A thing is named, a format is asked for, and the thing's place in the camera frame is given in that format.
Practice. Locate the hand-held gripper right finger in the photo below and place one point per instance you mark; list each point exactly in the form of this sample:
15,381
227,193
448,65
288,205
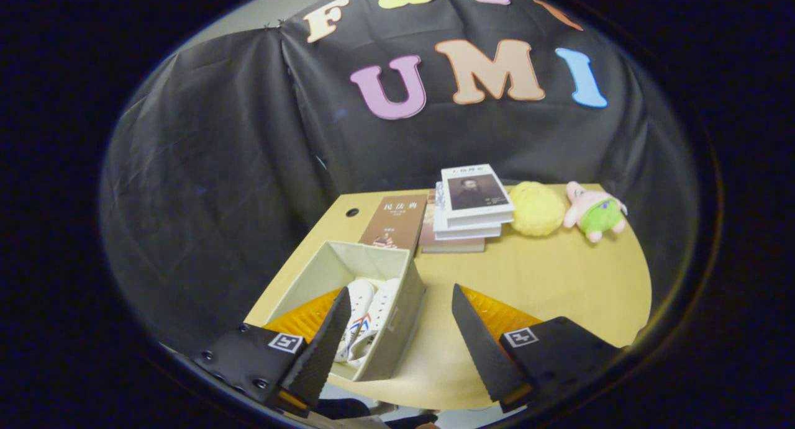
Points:
559,354

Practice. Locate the pink and green plush toy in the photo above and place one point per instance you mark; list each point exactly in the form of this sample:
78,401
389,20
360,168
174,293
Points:
596,212

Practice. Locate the yellow plush ball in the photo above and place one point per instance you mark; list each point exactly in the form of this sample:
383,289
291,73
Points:
537,208

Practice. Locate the grey fabric storage box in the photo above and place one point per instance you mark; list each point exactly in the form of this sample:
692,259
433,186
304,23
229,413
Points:
397,329

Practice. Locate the pinkish brown thick book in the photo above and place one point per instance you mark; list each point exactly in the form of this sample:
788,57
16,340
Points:
450,246

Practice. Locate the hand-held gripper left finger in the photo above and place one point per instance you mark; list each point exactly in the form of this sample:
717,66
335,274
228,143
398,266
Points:
248,361

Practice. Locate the brown cover book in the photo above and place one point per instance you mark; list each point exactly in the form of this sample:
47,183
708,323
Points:
394,221

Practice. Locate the white book with portrait cover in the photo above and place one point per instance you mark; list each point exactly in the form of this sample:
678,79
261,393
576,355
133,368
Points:
475,193

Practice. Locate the plain white book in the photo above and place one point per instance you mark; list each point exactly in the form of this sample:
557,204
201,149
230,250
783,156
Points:
466,231

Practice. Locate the white canvas shoe striped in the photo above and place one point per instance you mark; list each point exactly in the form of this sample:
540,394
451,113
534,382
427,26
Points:
360,295
385,305

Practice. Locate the black backdrop cloth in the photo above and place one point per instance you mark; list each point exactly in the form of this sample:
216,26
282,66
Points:
217,168

